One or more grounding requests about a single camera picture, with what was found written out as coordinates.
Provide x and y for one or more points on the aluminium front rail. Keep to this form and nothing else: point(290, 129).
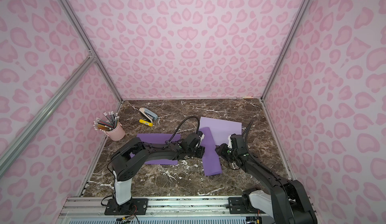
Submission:
point(161, 210)

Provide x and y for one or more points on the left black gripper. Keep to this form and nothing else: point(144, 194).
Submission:
point(198, 148)

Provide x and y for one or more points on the pink pencil cup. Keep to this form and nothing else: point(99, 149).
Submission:
point(117, 133)

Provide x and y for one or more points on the light lilac paper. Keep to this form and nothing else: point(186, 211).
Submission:
point(219, 129)

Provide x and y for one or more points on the yellow glue stick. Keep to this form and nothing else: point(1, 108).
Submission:
point(146, 122)

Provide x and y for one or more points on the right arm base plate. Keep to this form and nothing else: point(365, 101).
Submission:
point(240, 205)

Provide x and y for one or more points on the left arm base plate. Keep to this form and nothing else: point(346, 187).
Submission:
point(137, 206)

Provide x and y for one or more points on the bundle of pencils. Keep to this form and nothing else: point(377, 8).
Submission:
point(110, 123)

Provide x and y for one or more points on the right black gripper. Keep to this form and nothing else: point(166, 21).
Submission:
point(222, 150)

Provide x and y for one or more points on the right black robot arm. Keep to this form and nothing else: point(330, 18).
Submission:
point(286, 202)

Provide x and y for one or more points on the grey beige stapler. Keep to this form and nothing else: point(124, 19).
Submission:
point(148, 114)

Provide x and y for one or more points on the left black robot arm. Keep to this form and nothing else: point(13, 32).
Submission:
point(129, 159)

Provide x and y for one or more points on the dark purple paper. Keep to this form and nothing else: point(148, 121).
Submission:
point(210, 159)
point(157, 138)

